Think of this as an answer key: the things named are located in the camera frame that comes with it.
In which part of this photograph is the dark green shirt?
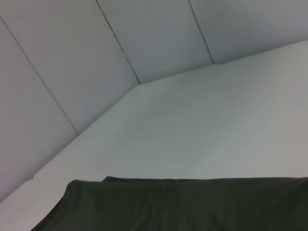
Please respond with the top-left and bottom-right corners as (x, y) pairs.
(30, 176), (308, 231)

